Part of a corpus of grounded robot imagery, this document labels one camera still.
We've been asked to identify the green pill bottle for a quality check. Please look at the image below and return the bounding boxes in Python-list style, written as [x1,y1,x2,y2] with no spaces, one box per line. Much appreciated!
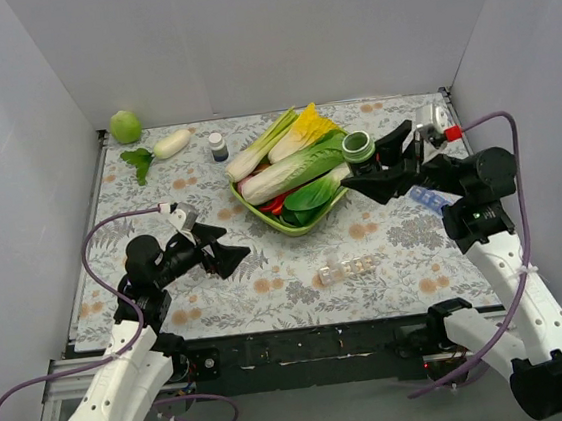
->
[341,131,381,177]

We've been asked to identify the clear weekly pill organizer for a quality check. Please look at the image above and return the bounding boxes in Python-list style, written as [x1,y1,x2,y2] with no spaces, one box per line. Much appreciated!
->
[317,255,376,286]

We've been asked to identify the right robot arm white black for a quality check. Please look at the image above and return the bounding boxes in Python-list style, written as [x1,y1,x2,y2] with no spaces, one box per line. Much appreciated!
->
[341,121,562,421]

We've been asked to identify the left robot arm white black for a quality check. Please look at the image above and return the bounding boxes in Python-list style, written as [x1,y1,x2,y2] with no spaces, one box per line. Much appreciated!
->
[68,223,250,421]

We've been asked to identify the blue pill blister pack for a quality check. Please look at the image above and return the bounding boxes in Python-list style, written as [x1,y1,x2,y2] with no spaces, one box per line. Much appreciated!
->
[409,186,451,216]

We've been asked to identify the green plastic tray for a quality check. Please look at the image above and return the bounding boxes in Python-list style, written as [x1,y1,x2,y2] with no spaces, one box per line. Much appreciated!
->
[229,164,347,237]

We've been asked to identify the green napa cabbage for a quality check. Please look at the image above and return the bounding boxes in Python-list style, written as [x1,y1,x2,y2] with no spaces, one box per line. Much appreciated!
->
[241,130,347,206]

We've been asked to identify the red chili peppers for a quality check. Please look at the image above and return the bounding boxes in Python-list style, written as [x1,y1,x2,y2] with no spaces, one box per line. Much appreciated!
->
[259,192,289,216]

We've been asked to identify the leek white green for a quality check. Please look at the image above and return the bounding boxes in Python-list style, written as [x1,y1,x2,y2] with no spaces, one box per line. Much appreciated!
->
[225,108,298,183]

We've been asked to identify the floral patterned table mat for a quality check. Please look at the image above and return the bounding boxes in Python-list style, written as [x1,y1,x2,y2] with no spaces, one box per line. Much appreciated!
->
[74,113,498,353]

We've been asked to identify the bok choy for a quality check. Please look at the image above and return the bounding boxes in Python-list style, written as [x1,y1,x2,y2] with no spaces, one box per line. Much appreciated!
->
[281,163,350,227]

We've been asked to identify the yellow napa cabbage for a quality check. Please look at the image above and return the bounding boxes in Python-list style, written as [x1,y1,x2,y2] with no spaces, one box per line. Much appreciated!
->
[267,103,341,164]

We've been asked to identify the white blue pill bottle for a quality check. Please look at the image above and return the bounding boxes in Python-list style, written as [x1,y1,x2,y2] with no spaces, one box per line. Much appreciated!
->
[208,132,229,162]

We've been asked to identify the white radish with leaves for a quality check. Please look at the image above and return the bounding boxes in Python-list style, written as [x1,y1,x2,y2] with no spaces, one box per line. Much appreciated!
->
[120,129,192,186]

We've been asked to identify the green round cabbage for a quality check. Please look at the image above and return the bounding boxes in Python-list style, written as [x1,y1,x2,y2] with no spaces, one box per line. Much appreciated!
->
[109,110,143,145]

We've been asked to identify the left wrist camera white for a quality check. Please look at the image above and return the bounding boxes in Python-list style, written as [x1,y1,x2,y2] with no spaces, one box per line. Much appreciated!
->
[167,203,198,243]

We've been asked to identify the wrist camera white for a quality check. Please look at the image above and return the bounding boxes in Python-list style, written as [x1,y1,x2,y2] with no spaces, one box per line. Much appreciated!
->
[414,103,452,145]
[167,203,198,243]

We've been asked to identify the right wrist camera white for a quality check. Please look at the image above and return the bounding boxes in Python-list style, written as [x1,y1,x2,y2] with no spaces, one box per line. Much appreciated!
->
[414,103,452,145]

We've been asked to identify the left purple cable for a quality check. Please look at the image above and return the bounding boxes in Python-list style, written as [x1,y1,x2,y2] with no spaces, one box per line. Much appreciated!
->
[0,196,240,421]

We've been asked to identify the purple cable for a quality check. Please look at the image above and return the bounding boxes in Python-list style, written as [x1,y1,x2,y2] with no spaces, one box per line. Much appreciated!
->
[0,196,240,421]
[378,109,550,400]

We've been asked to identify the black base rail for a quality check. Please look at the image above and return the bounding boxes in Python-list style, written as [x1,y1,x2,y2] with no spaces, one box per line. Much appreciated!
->
[160,314,469,397]

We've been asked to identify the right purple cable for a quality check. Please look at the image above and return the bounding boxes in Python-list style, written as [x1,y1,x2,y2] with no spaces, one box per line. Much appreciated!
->
[378,109,550,400]

